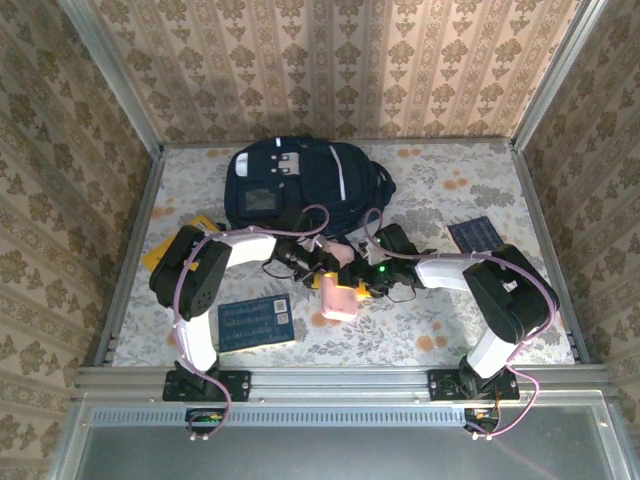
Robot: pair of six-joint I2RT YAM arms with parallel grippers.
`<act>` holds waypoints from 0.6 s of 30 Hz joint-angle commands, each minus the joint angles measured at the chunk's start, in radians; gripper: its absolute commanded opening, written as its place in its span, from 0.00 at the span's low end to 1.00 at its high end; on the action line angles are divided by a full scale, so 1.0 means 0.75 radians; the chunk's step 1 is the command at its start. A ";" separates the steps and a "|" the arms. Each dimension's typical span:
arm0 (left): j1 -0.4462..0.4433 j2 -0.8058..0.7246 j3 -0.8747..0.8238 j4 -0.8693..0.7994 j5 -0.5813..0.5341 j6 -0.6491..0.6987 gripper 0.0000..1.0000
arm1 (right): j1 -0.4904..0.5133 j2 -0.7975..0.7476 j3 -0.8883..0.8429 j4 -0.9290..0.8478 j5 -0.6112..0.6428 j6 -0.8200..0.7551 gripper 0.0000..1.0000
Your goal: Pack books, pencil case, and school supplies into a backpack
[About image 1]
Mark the pink pencil case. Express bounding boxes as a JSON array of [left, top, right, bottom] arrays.
[[319, 240, 359, 322]]

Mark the dark blue book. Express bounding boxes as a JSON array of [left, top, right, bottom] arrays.
[[446, 215, 505, 256], [216, 294, 297, 355]]

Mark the navy blue backpack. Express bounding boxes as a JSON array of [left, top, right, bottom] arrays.
[[223, 137, 398, 247]]

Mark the yellow book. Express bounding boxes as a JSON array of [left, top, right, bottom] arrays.
[[142, 213, 227, 274]]

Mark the floral tablecloth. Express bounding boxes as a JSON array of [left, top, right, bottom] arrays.
[[112, 142, 576, 369]]

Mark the slotted metal vent strip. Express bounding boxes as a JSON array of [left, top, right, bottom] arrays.
[[89, 407, 471, 427]]

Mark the grey metal sheet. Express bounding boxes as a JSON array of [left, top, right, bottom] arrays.
[[49, 394, 640, 480]]

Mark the wide aluminium rail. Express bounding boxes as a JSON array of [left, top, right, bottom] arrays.
[[74, 364, 614, 402]]

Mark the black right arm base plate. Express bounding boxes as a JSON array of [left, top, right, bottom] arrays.
[[427, 368, 521, 403]]

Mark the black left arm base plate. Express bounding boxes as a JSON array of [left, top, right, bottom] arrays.
[[162, 369, 253, 403]]

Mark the thin aluminium rail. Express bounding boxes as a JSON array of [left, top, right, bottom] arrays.
[[162, 137, 514, 149]]

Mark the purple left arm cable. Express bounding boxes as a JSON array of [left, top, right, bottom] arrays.
[[172, 203, 331, 444]]

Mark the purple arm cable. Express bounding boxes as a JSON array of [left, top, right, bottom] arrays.
[[363, 208, 560, 442], [172, 203, 331, 444]]

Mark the aluminium side rail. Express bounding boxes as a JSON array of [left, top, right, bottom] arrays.
[[508, 142, 592, 365], [92, 144, 167, 367]]

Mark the black cable connector box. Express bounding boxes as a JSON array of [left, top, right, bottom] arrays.
[[184, 406, 226, 435], [463, 407, 502, 435]]

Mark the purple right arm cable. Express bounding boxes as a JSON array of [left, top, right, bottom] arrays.
[[363, 208, 560, 442]]

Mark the aluminium frame post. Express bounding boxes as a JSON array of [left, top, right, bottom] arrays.
[[57, 0, 165, 151], [510, 0, 616, 151]]

